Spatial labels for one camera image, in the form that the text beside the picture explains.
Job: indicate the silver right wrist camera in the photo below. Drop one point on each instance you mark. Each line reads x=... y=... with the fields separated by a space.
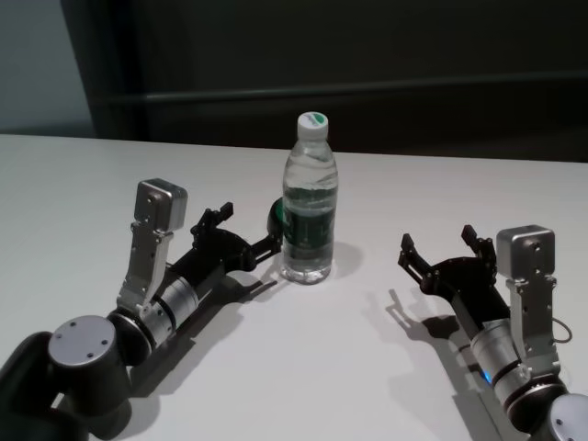
x=528 y=257

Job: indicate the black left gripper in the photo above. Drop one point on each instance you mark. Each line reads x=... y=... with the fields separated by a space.
x=220 y=255

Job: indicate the grey horizontal rail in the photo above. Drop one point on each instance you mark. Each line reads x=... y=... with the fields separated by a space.
x=367 y=95

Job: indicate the dark vertical frame post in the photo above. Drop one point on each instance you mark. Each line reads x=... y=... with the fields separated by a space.
x=126 y=69

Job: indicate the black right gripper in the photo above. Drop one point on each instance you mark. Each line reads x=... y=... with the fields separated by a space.
x=468 y=285

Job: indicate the clear water bottle green label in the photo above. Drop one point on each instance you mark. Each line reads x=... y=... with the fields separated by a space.
x=307 y=206

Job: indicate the green YES button black base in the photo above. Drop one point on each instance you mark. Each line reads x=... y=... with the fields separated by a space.
x=275 y=218

